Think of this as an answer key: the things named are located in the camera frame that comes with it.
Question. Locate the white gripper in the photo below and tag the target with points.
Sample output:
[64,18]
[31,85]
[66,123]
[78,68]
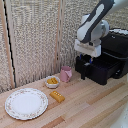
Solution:
[87,48]

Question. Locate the yellow toy food block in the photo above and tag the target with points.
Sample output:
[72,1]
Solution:
[57,96]

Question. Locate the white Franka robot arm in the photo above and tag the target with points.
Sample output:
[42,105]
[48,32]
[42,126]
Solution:
[93,25]

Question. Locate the black air fryer body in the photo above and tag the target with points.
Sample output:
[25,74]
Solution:
[116,43]

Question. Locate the pink mug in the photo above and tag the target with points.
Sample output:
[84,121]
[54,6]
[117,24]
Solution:
[65,74]

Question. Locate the yellow food in bowl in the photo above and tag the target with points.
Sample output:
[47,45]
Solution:
[52,80]

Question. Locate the small white bowl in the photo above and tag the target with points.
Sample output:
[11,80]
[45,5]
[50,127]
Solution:
[52,85]

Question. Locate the beige woven folding screen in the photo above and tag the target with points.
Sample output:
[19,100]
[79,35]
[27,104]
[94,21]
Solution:
[30,43]

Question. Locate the white rounded object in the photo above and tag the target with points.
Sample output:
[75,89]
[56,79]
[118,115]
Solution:
[122,121]

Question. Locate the white plate floral rim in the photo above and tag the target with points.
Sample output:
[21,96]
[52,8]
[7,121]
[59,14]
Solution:
[26,104]

